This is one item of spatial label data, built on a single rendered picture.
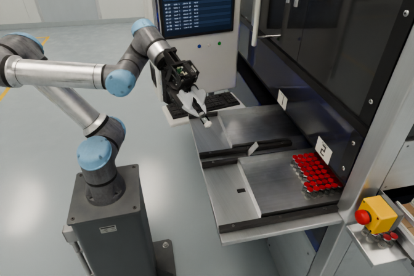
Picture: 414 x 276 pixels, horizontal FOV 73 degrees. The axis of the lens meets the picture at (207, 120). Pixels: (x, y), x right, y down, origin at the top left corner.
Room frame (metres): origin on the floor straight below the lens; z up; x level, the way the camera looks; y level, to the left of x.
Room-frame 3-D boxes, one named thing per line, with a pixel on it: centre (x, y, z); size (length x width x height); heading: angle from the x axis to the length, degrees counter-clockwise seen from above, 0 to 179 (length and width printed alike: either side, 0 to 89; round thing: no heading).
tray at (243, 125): (1.04, -0.24, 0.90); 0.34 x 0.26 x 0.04; 102
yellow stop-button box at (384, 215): (0.48, -0.48, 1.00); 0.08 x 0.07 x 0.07; 102
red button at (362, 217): (0.47, -0.43, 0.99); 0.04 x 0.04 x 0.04; 12
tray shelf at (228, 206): (0.86, -0.21, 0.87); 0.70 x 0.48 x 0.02; 12
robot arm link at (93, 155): (0.75, 0.40, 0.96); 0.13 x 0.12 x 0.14; 179
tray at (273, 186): (0.71, -0.31, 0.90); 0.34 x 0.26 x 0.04; 102
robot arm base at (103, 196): (0.74, 0.40, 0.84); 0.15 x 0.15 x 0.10
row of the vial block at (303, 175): (0.71, -0.35, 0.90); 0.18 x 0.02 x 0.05; 12
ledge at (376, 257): (0.48, -0.52, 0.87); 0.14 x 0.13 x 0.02; 102
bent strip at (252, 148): (0.84, -0.13, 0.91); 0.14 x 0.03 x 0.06; 101
